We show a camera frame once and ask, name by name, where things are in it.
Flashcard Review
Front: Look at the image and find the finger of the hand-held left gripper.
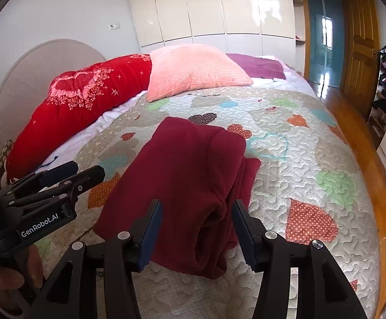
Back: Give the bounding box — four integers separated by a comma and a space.
11, 161, 78, 193
13, 165, 106, 207

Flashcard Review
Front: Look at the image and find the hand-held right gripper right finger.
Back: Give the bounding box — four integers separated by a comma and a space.
231, 199, 368, 319

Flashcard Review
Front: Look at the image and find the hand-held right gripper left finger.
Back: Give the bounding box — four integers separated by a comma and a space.
35, 199, 164, 319

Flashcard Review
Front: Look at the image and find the dark red sweatshirt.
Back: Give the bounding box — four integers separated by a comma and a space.
93, 117, 263, 280

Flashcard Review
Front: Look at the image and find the person's left hand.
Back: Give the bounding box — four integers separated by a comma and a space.
0, 239, 44, 316

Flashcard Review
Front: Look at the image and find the brown dotted cushion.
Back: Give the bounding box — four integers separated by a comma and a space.
0, 140, 14, 187

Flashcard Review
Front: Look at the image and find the white bed sheet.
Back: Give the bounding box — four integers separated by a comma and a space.
35, 55, 313, 175

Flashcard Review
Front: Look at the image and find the red floral bolster pillow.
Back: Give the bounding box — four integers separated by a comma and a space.
6, 53, 153, 182

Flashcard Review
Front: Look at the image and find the heart-patterned quilted bedspread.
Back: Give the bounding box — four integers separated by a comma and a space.
33, 85, 381, 319

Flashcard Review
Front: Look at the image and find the beige round headboard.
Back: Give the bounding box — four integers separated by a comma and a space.
0, 39, 106, 160

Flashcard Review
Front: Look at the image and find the pink pillow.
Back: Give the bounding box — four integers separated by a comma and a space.
146, 43, 254, 103

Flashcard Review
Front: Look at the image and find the purple cloth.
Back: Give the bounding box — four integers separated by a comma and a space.
225, 53, 287, 81

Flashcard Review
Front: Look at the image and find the teal glass door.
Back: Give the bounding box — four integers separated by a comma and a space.
304, 0, 343, 89

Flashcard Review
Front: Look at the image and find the white glossy wardrobe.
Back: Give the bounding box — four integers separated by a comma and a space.
126, 0, 306, 55

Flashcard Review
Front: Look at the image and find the wooden door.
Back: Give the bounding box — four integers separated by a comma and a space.
342, 0, 380, 117

